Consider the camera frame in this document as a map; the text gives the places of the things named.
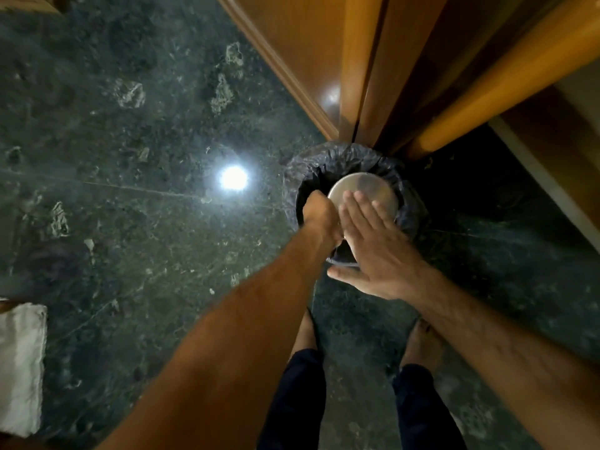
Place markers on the person's right hand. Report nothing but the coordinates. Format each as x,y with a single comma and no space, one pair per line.
382,257

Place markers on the person's left hand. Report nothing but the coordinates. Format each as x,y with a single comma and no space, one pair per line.
322,216

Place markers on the person's right middle finger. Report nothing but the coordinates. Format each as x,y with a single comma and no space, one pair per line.
354,213

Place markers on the person's right thumb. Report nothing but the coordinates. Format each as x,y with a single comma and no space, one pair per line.
344,272

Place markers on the person's right little finger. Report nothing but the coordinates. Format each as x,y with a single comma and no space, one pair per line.
385,217

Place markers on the round steel plate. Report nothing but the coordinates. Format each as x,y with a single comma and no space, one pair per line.
363,189

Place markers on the person's right forearm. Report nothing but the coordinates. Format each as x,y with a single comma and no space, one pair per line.
511,356

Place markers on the person's left forearm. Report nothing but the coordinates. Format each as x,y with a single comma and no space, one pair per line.
225,351

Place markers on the bin with black liner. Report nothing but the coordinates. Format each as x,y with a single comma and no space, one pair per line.
328,168

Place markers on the person's left leg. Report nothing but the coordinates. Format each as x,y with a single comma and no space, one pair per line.
300,388

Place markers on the person's leg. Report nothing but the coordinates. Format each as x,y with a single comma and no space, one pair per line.
300,388
424,384

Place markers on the person's right leg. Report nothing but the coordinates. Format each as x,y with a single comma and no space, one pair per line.
424,384

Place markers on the white cloth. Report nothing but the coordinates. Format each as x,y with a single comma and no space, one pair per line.
19,367

